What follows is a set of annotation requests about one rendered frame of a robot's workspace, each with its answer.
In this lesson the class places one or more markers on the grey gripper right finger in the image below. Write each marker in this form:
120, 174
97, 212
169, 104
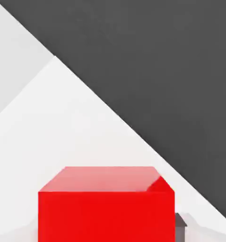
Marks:
180, 231

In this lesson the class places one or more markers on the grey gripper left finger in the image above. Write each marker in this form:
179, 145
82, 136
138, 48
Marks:
29, 235

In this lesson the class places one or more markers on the small red cube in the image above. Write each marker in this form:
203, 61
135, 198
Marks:
105, 213

